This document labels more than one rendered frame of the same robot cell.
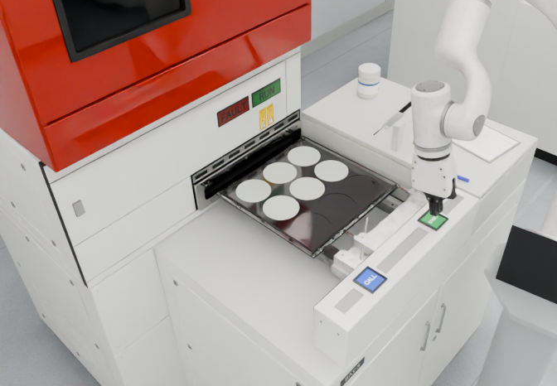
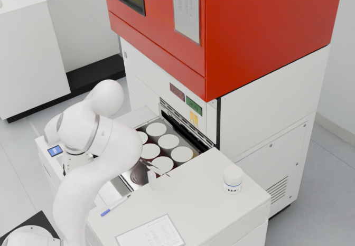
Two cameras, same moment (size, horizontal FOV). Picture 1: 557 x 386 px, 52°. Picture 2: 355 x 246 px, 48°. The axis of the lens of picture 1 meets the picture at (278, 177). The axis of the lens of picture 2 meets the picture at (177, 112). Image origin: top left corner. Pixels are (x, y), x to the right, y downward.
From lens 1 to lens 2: 2.15 m
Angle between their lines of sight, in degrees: 74
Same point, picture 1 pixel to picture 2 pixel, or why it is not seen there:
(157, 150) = (148, 67)
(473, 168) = (113, 225)
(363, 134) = (176, 173)
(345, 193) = (137, 167)
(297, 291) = not seen: hidden behind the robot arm
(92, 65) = (117, 2)
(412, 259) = (57, 170)
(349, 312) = (43, 141)
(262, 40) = (176, 66)
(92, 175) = (129, 47)
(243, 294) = not seen: hidden behind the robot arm
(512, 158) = not seen: outside the picture
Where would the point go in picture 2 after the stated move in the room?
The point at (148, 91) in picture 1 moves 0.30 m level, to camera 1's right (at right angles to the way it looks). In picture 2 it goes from (132, 32) to (113, 67)
